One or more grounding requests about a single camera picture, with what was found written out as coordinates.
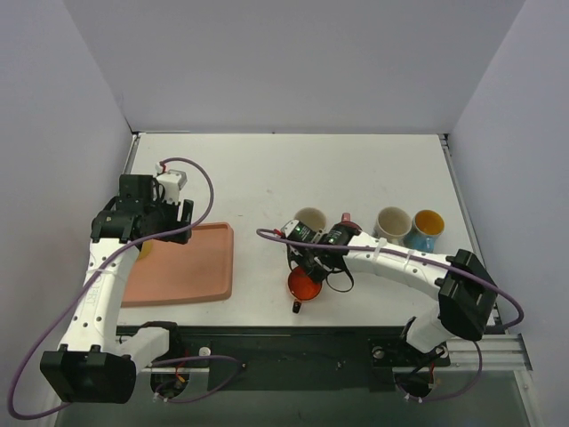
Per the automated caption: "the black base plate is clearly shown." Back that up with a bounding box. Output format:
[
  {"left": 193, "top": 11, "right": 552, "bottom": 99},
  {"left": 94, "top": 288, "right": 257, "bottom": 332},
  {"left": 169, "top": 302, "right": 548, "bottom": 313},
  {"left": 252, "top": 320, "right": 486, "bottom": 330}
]
[{"left": 160, "top": 326, "right": 450, "bottom": 391}]

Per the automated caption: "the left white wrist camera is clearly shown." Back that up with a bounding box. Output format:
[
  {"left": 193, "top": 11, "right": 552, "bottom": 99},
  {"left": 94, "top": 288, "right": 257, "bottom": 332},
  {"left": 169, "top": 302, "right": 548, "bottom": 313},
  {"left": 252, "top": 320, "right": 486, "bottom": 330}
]
[{"left": 155, "top": 163, "right": 188, "bottom": 205}]

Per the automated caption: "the orange mug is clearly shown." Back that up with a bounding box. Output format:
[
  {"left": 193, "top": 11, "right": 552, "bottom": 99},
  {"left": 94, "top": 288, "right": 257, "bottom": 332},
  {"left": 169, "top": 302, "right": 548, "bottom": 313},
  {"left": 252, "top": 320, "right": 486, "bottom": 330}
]
[{"left": 287, "top": 266, "right": 322, "bottom": 314}]

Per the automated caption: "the beige patterned mug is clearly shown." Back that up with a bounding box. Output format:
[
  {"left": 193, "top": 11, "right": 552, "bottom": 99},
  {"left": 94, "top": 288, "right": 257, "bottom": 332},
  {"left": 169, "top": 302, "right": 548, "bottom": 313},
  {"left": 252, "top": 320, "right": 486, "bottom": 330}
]
[{"left": 373, "top": 206, "right": 412, "bottom": 246}]

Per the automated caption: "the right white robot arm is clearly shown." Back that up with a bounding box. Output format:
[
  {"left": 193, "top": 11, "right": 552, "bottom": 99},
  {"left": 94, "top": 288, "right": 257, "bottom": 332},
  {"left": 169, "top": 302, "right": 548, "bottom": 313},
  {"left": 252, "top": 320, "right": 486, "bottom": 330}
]
[{"left": 280, "top": 220, "right": 496, "bottom": 364}]

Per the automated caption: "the pink patterned mug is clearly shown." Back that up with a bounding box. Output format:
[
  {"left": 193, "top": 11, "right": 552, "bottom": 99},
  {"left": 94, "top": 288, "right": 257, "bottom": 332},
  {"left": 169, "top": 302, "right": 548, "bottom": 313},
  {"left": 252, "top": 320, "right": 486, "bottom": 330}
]
[{"left": 341, "top": 213, "right": 360, "bottom": 230}]

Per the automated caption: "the blue patterned mug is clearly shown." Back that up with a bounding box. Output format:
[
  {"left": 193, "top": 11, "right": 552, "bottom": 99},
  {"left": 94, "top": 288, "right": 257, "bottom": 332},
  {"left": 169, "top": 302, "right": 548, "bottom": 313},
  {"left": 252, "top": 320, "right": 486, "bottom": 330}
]
[{"left": 404, "top": 209, "right": 445, "bottom": 254}]

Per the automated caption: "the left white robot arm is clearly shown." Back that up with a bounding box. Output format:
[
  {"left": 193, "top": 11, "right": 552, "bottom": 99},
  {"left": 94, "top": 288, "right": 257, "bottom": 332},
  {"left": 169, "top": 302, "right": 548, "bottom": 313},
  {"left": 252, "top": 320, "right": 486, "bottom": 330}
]
[{"left": 40, "top": 171, "right": 194, "bottom": 404}]

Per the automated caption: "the pink plastic tray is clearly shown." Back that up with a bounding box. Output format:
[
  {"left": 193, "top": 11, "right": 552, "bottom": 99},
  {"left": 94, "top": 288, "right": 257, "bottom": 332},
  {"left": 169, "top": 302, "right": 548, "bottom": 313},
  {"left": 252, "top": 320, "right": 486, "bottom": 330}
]
[{"left": 122, "top": 222, "right": 234, "bottom": 308}]

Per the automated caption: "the yellow cream mug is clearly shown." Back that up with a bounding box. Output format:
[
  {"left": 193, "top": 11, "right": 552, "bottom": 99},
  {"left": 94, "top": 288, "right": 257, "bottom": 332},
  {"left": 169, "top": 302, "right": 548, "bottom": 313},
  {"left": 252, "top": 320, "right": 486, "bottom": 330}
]
[{"left": 293, "top": 207, "right": 327, "bottom": 231}]

